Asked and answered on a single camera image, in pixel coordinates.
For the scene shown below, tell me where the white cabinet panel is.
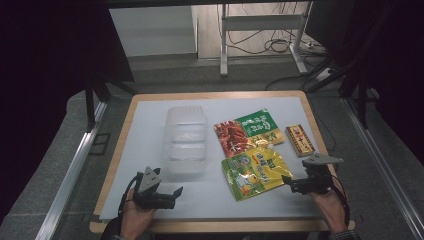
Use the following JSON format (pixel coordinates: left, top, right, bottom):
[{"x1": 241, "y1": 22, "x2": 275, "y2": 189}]
[{"x1": 109, "y1": 5, "x2": 198, "y2": 58}]

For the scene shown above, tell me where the hand-held gripper black cable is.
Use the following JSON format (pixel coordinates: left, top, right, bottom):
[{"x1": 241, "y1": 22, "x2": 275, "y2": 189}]
[
  {"x1": 117, "y1": 172, "x2": 140, "y2": 215},
  {"x1": 330, "y1": 174, "x2": 352, "y2": 228}
]

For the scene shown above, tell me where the left hand-held gripper black cable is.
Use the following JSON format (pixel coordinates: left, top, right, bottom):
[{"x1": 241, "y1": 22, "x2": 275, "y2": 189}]
[{"x1": 117, "y1": 172, "x2": 140, "y2": 215}]

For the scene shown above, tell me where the person's right hand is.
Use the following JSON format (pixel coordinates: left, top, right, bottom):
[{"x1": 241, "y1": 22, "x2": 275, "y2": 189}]
[{"x1": 308, "y1": 186, "x2": 349, "y2": 235}]

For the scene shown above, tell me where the person's left hand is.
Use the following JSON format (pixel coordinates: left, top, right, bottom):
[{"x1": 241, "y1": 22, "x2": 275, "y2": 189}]
[{"x1": 119, "y1": 188, "x2": 158, "y2": 240}]

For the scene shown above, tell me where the black metal stand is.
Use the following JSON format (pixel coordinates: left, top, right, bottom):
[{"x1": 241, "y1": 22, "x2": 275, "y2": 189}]
[
  {"x1": 339, "y1": 64, "x2": 372, "y2": 130},
  {"x1": 83, "y1": 79, "x2": 114, "y2": 133}
]

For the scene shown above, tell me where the white metal desk frame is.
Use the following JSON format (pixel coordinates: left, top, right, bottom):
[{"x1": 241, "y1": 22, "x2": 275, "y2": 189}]
[{"x1": 219, "y1": 1, "x2": 315, "y2": 78}]

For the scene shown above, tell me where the right hand-held gripper black cable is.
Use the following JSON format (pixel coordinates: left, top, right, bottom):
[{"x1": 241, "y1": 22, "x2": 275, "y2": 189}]
[{"x1": 330, "y1": 174, "x2": 352, "y2": 228}]

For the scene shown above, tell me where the white table mat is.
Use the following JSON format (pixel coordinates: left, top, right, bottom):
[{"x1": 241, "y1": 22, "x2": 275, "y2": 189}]
[{"x1": 99, "y1": 96, "x2": 323, "y2": 221}]

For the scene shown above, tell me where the white power strip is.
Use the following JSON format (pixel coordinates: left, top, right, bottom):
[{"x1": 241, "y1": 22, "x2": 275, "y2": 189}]
[{"x1": 314, "y1": 67, "x2": 335, "y2": 83}]

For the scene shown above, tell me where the black curtain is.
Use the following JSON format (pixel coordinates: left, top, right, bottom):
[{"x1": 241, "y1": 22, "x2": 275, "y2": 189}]
[
  {"x1": 0, "y1": 0, "x2": 135, "y2": 224},
  {"x1": 304, "y1": 0, "x2": 424, "y2": 158}
]

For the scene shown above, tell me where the aluminium floor rail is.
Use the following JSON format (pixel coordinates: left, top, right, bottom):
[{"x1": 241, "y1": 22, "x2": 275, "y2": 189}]
[
  {"x1": 342, "y1": 97, "x2": 424, "y2": 240},
  {"x1": 34, "y1": 100, "x2": 108, "y2": 240}
]

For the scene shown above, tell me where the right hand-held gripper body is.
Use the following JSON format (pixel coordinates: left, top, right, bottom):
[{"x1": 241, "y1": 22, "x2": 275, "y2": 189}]
[{"x1": 289, "y1": 152, "x2": 345, "y2": 196}]

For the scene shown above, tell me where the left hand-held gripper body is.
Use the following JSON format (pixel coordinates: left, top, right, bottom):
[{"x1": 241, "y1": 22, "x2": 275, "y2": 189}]
[{"x1": 133, "y1": 166, "x2": 177, "y2": 211}]

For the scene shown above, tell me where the black floor plate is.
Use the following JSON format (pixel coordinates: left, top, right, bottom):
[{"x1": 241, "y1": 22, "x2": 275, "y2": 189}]
[{"x1": 88, "y1": 132, "x2": 112, "y2": 156}]

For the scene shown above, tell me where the long black floor cable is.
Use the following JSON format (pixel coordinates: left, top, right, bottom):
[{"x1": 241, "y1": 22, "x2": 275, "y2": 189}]
[{"x1": 264, "y1": 55, "x2": 335, "y2": 92}]

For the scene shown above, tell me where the tangle of black floor cables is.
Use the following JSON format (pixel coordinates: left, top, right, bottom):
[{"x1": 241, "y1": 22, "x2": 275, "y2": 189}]
[{"x1": 226, "y1": 29, "x2": 303, "y2": 56}]

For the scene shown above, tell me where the red and green seasoning packet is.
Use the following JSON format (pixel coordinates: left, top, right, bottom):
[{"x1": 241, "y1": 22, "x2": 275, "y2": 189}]
[{"x1": 213, "y1": 108, "x2": 286, "y2": 159}]

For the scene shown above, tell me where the wooden edged table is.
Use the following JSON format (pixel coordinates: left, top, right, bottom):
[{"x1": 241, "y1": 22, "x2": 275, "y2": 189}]
[{"x1": 89, "y1": 89, "x2": 356, "y2": 234}]

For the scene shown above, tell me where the yellow green spout pouch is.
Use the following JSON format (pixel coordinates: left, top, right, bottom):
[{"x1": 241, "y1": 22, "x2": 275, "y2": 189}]
[{"x1": 220, "y1": 144, "x2": 295, "y2": 202}]

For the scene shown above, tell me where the clear plastic storage container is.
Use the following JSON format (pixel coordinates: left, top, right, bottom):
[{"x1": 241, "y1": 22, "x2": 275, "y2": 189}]
[{"x1": 162, "y1": 105, "x2": 208, "y2": 175}]

